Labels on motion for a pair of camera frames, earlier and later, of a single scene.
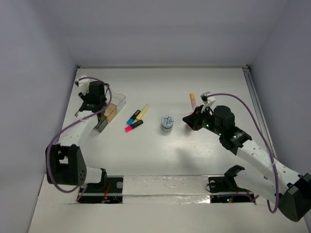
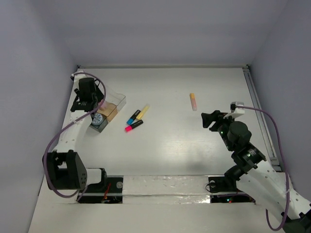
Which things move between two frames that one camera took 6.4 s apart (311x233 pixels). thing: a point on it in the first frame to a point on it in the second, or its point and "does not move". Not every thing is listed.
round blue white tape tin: [167, 122] to [97, 119]
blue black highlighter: [130, 121] does not move
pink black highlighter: [129, 128] does not move
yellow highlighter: [143, 112] does not move
